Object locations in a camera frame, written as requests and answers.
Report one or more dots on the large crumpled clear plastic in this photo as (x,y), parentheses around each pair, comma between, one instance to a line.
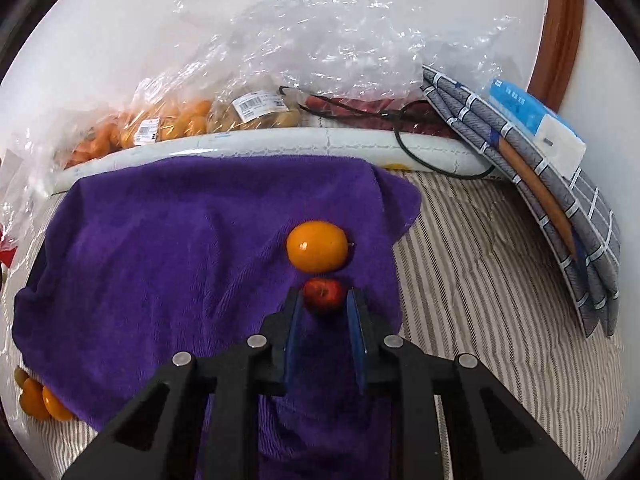
(350,40)

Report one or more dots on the small green round fruit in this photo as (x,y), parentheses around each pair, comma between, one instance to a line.
(20,376)

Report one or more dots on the dark red cloth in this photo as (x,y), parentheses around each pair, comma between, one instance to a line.
(360,107)

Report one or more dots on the blue white tissue pack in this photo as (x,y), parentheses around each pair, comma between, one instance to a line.
(520,110)

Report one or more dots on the bagged yellow oranges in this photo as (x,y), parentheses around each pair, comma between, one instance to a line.
(175,120)

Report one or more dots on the clear plastic bag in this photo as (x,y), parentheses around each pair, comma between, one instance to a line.
(30,185)

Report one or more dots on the small red fruit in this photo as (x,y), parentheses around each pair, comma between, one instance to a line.
(322,296)

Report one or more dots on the brown wooden door frame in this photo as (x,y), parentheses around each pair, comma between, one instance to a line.
(560,35)

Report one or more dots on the bagged brown round fruits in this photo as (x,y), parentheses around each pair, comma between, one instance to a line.
(280,117)

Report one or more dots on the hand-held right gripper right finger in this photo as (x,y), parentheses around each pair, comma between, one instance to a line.
(356,340)

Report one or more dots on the purple towel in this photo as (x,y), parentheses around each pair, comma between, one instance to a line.
(175,240)

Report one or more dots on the small orange mandarin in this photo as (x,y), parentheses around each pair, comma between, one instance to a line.
(317,246)
(31,400)
(59,405)

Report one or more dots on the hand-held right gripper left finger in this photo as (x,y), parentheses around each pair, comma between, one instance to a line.
(292,340)

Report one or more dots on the folded blue checkered cloth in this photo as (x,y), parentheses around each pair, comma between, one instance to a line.
(595,240)

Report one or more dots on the bagged deep orange tangerines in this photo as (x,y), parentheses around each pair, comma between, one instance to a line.
(92,142)

